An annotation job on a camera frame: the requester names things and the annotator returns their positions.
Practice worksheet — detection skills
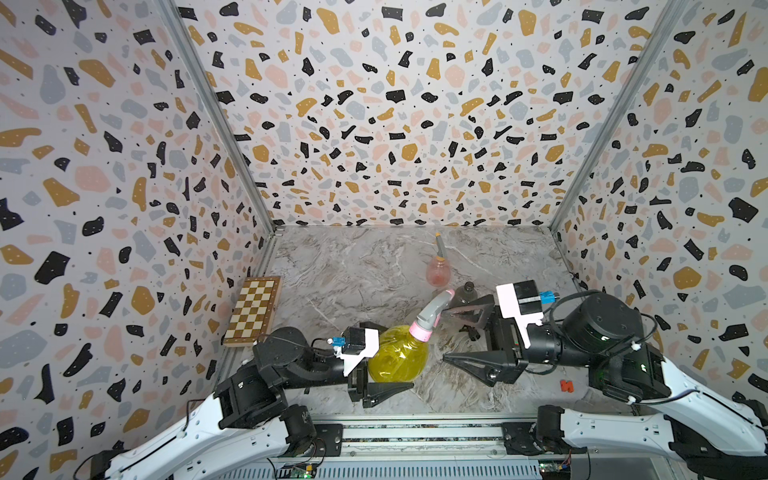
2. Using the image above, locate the yellow spray bottle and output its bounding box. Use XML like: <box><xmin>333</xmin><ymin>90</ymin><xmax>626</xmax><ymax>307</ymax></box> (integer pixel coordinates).
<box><xmin>368</xmin><ymin>325</ymin><xmax>431</xmax><ymax>383</ymax></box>

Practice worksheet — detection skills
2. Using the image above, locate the pink transparent spray bottle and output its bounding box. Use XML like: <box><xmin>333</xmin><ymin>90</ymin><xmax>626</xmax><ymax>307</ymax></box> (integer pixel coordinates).
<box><xmin>426</xmin><ymin>256</ymin><xmax>452</xmax><ymax>288</ymax></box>

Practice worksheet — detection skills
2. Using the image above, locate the grey pink spray nozzle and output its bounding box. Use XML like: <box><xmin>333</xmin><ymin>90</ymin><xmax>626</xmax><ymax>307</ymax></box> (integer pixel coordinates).
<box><xmin>409</xmin><ymin>289</ymin><xmax>455</xmax><ymax>343</ymax></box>

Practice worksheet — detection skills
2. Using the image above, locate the grey yellow spray nozzle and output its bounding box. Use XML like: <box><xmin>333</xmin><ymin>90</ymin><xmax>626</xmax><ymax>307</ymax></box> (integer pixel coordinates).
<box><xmin>435</xmin><ymin>232</ymin><xmax>447</xmax><ymax>260</ymax></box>

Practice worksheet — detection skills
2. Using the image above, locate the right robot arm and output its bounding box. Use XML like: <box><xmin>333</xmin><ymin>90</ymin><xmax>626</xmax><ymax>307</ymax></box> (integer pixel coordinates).
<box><xmin>443</xmin><ymin>290</ymin><xmax>767</xmax><ymax>479</ymax></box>

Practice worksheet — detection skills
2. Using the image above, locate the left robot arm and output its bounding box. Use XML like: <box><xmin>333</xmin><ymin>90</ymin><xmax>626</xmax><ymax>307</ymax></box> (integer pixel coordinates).
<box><xmin>90</xmin><ymin>327</ymin><xmax>413</xmax><ymax>479</ymax></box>

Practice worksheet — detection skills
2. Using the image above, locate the dark smoky spray bottle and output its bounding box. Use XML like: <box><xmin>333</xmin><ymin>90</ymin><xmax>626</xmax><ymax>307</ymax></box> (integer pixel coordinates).
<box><xmin>451</xmin><ymin>281</ymin><xmax>478</xmax><ymax>307</ymax></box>

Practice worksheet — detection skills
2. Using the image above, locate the black spray nozzle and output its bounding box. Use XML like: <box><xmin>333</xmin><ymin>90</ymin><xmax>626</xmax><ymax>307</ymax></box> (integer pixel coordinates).
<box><xmin>460</xmin><ymin>325</ymin><xmax>482</xmax><ymax>342</ymax></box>

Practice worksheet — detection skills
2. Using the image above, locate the wooden chess board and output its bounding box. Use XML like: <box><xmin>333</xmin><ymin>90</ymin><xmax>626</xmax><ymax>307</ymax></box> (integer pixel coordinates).
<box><xmin>222</xmin><ymin>276</ymin><xmax>282</xmax><ymax>348</ymax></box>

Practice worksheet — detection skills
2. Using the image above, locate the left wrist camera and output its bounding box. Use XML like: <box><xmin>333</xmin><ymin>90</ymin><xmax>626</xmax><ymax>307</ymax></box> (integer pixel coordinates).
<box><xmin>327</xmin><ymin>327</ymin><xmax>380</xmax><ymax>377</ymax></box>

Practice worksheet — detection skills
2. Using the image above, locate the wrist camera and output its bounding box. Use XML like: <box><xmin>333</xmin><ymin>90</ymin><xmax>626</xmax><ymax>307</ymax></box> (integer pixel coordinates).
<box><xmin>495</xmin><ymin>280</ymin><xmax>557</xmax><ymax>349</ymax></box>
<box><xmin>327</xmin><ymin>327</ymin><xmax>380</xmax><ymax>377</ymax></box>

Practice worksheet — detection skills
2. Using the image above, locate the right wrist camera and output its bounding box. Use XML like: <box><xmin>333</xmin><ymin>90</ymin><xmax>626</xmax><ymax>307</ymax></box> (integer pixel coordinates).
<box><xmin>495</xmin><ymin>280</ymin><xmax>557</xmax><ymax>349</ymax></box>

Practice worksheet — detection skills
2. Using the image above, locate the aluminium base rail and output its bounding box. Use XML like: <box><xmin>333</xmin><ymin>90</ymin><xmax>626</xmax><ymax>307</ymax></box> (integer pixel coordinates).
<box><xmin>227</xmin><ymin>413</ymin><xmax>661</xmax><ymax>480</ymax></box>

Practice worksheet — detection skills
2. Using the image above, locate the aluminium frame post right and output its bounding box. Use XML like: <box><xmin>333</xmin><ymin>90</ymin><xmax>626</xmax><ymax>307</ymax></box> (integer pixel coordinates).
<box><xmin>548</xmin><ymin>0</ymin><xmax>691</xmax><ymax>232</ymax></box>

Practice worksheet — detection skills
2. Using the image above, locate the aluminium frame post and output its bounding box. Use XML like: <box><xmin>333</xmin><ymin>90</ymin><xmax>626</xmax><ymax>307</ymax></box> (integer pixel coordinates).
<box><xmin>548</xmin><ymin>0</ymin><xmax>691</xmax><ymax>232</ymax></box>
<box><xmin>152</xmin><ymin>0</ymin><xmax>280</xmax><ymax>235</ymax></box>

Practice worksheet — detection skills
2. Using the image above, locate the aluminium frame post left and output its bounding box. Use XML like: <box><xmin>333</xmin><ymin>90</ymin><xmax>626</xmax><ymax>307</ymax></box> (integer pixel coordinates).
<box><xmin>152</xmin><ymin>0</ymin><xmax>280</xmax><ymax>235</ymax></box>

